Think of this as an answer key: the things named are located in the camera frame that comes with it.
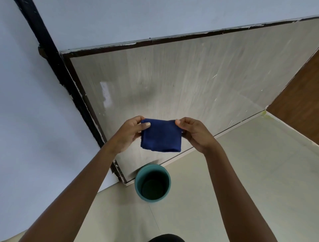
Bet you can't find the dark blue cloth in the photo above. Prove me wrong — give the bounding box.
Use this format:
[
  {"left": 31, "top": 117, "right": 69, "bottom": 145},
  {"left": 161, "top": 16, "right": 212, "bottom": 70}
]
[{"left": 140, "top": 118, "right": 184, "bottom": 153}]

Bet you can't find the person's left forearm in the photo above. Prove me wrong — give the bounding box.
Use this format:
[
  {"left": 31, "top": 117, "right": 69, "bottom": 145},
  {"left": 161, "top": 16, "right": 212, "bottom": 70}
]
[{"left": 18, "top": 142, "right": 124, "bottom": 242}]

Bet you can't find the brown wooden panel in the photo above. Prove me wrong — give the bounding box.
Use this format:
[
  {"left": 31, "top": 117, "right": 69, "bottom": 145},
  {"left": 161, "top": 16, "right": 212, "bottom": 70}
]
[{"left": 266, "top": 49, "right": 319, "bottom": 146}]

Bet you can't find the person's left hand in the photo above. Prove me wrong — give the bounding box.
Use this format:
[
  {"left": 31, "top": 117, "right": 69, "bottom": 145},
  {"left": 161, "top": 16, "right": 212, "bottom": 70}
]
[{"left": 107, "top": 116, "right": 151, "bottom": 155}]

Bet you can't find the person's black clothing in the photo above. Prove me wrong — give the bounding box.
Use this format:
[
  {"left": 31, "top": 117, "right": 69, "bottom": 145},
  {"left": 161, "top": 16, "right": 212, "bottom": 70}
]
[{"left": 148, "top": 234, "right": 187, "bottom": 242}]

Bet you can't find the person's right forearm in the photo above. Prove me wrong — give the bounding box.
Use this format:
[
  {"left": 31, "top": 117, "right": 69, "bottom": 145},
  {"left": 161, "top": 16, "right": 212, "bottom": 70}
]
[{"left": 203, "top": 144, "right": 279, "bottom": 242}]

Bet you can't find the black wall pipe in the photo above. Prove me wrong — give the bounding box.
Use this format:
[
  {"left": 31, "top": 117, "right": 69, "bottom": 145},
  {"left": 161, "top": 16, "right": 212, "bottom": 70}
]
[{"left": 14, "top": 0, "right": 106, "bottom": 149}]

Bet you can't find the person's right hand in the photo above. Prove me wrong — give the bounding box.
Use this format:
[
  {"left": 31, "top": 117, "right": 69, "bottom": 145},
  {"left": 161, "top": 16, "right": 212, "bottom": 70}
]
[{"left": 175, "top": 117, "right": 221, "bottom": 155}]

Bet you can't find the teal plastic bin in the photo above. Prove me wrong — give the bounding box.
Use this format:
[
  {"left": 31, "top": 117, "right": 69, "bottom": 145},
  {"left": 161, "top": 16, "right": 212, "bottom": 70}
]
[{"left": 135, "top": 164, "right": 171, "bottom": 203}]

